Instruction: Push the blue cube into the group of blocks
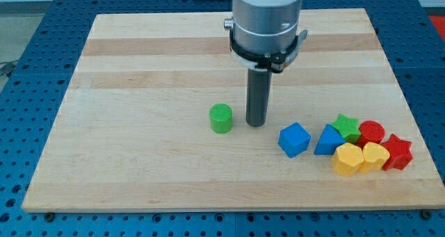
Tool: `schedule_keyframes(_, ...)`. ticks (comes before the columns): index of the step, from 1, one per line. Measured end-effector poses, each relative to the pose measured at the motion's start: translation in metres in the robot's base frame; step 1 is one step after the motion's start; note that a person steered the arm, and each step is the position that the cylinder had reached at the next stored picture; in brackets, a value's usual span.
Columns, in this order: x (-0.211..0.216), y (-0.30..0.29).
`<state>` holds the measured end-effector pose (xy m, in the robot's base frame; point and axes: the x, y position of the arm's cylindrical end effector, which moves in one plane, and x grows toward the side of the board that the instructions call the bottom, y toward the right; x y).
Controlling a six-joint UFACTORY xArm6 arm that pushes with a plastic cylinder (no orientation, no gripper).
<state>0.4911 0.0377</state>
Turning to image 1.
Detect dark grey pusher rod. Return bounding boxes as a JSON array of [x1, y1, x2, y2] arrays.
[[245, 70, 271, 127]]

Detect green star block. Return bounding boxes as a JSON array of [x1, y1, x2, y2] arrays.
[[331, 113, 361, 144]]

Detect red cylinder block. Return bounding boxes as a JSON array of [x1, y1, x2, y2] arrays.
[[356, 120, 385, 148]]

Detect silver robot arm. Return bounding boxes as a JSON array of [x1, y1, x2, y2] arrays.
[[232, 0, 302, 54]]

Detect blue cube block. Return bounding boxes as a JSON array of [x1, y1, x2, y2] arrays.
[[277, 122, 312, 158]]

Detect red star block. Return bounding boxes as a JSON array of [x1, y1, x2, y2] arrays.
[[380, 134, 413, 171]]

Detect blue triangle block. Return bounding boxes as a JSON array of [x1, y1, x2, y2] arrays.
[[314, 124, 346, 155]]

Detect wooden board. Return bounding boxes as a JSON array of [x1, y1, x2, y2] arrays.
[[22, 8, 444, 213]]

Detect green cylinder block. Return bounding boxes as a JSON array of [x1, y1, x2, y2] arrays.
[[209, 104, 233, 133]]

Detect yellow heart block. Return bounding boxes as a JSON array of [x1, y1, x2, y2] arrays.
[[359, 142, 390, 173]]

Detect black mounting bracket ring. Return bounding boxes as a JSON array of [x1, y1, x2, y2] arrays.
[[228, 28, 309, 74]]

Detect yellow hexagon block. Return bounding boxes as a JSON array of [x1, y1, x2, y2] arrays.
[[332, 142, 364, 177]]

